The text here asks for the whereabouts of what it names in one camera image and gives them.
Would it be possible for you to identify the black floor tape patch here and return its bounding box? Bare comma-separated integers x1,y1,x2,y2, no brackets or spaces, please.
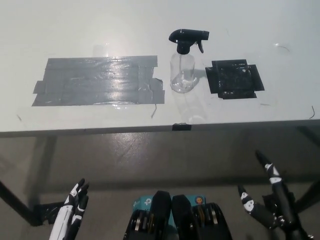
32,201,65,226

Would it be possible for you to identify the black trigger spray lid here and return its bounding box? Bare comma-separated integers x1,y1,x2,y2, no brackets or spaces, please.
168,28,210,55

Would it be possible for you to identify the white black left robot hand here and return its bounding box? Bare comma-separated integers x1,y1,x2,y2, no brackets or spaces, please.
48,177,90,240

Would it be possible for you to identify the black robot body block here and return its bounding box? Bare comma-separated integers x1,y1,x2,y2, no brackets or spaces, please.
171,194,233,240
123,190,176,240

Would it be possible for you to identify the clear plastic bottle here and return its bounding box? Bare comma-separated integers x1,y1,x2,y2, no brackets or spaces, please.
169,51,197,94

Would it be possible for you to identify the grey duct tape patch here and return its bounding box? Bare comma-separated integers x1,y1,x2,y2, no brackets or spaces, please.
31,55,166,108

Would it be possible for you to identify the black table leg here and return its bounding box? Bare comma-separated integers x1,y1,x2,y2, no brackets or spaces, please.
0,179,38,226
294,179,320,213

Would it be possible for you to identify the small black tape strip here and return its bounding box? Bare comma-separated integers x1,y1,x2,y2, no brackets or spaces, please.
172,122,192,132

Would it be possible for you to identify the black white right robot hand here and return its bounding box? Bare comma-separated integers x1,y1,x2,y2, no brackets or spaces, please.
237,149,316,240

